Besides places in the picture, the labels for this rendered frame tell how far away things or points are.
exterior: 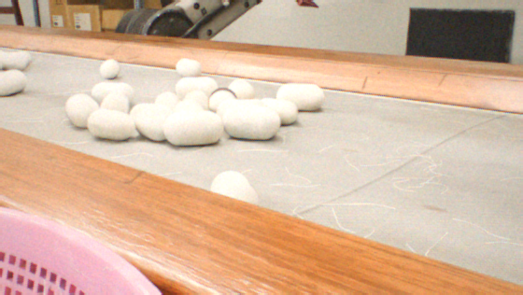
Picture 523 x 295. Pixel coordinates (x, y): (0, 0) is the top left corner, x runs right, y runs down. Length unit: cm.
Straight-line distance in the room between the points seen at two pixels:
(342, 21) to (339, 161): 244
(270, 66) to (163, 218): 41
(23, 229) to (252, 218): 7
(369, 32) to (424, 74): 218
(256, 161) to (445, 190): 10
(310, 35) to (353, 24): 26
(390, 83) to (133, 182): 33
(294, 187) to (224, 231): 11
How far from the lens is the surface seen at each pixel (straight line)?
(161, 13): 106
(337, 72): 52
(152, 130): 34
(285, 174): 28
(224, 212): 17
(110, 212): 18
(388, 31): 262
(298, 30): 288
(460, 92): 47
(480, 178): 29
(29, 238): 17
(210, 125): 32
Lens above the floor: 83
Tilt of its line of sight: 17 degrees down
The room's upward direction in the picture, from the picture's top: straight up
